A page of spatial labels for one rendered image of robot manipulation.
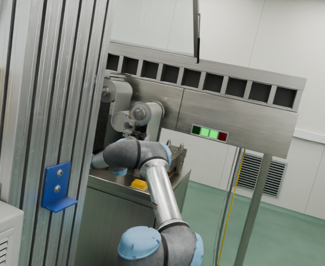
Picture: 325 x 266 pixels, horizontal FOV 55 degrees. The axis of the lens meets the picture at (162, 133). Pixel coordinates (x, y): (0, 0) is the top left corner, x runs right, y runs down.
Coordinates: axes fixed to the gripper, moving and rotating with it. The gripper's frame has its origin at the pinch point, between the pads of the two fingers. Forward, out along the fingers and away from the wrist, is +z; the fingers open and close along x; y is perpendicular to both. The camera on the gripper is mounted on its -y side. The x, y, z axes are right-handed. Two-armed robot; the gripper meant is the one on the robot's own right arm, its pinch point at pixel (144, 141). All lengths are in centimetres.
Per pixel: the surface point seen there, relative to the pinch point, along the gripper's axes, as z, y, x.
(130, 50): 33, 53, 35
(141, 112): -2.9, 17.4, 4.2
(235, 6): 265, 146, 1
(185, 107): 32.4, 22.3, -13.7
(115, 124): -0.1, 5.5, 21.0
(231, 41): 265, 101, -4
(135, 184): -27.2, -17.3, -9.2
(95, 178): -29.7, -20.2, 13.4
